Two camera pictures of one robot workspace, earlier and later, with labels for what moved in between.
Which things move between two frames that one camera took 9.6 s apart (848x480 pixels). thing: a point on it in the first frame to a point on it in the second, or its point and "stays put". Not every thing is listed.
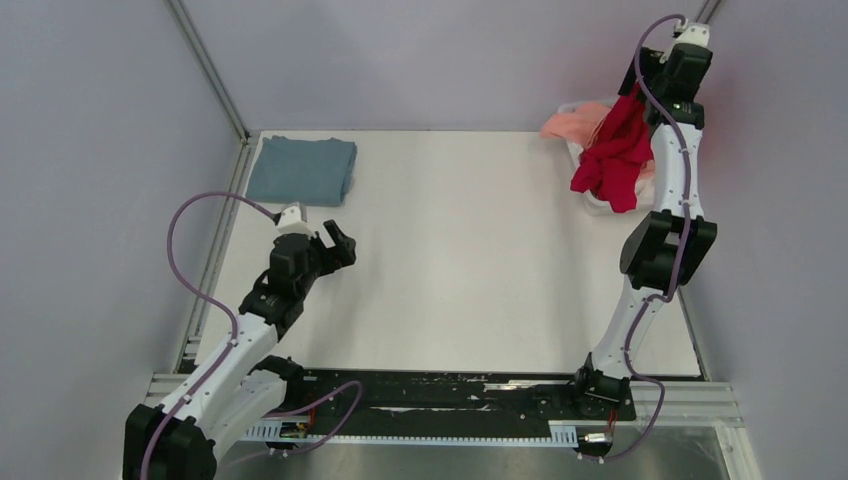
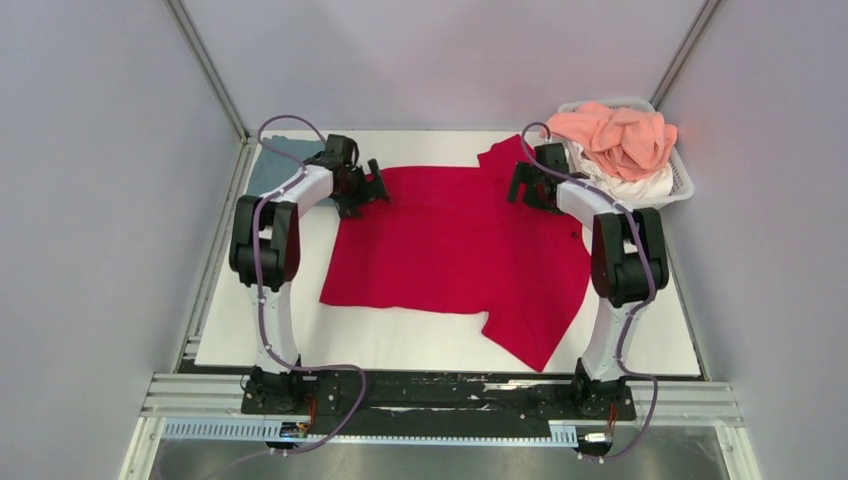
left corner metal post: (197, 46) stays put
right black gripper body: (653, 66) to (539, 176)
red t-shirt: (611, 168) to (450, 241)
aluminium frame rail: (694, 404) stays put
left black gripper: (340, 255) to (350, 208)
